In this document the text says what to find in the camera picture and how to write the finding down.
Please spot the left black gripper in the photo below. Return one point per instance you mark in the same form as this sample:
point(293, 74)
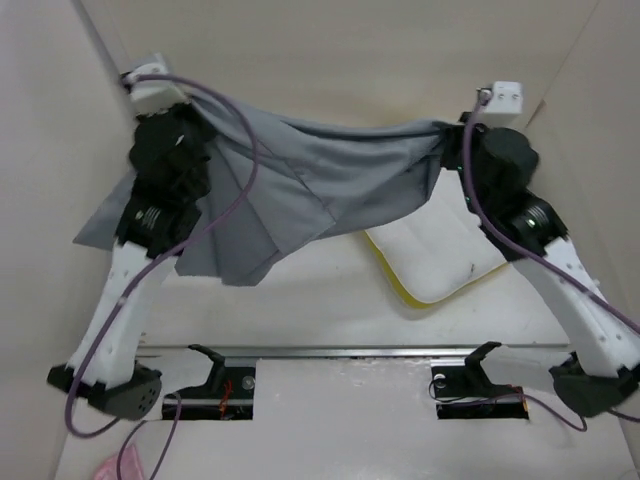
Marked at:
point(189, 110)

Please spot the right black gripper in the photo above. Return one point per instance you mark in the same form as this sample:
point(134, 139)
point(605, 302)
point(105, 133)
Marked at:
point(455, 136)

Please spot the white pillow yellow edge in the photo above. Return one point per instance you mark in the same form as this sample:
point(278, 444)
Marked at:
point(431, 254)

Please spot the grey pillowcase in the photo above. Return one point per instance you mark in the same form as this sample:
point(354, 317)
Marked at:
point(279, 183)

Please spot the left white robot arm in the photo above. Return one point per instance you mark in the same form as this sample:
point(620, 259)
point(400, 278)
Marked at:
point(147, 244)

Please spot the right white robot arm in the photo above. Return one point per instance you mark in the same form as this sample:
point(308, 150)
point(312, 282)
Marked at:
point(600, 371)

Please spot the pink cloth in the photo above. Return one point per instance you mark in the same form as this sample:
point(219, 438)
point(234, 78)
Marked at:
point(130, 466)

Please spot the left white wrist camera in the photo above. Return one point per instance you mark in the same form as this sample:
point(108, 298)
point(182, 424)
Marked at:
point(148, 90)

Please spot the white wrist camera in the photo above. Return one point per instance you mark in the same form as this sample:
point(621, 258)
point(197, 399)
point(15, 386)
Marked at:
point(501, 103)
point(148, 90)

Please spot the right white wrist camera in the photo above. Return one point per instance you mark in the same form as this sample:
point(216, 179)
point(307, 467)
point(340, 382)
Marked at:
point(501, 103)

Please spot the metal rail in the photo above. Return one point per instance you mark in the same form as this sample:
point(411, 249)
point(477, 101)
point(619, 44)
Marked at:
point(355, 352)

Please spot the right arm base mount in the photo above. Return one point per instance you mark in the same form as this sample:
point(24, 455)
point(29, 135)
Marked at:
point(463, 391)

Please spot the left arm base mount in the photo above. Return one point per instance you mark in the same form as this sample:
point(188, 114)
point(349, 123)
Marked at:
point(227, 394)

